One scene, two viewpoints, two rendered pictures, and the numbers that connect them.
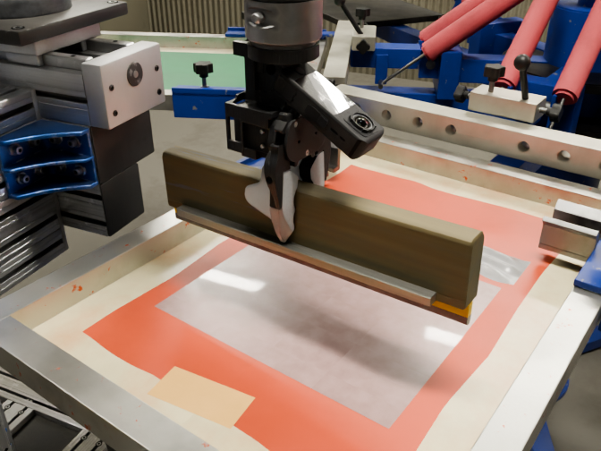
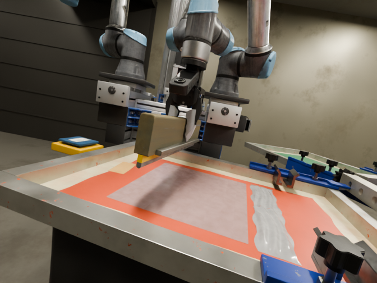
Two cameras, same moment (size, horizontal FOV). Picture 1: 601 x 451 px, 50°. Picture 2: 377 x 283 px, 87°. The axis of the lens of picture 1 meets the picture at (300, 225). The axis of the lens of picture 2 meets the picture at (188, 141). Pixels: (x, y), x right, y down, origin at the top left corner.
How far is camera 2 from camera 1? 0.73 m
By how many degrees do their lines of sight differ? 66
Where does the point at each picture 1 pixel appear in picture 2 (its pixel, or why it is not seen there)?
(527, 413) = (97, 215)
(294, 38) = (183, 53)
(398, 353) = (159, 201)
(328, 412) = (116, 185)
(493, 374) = not seen: hidden behind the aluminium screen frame
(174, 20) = not seen: outside the picture
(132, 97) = (221, 118)
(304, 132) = not seen: hidden behind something
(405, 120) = (368, 197)
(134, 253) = (184, 155)
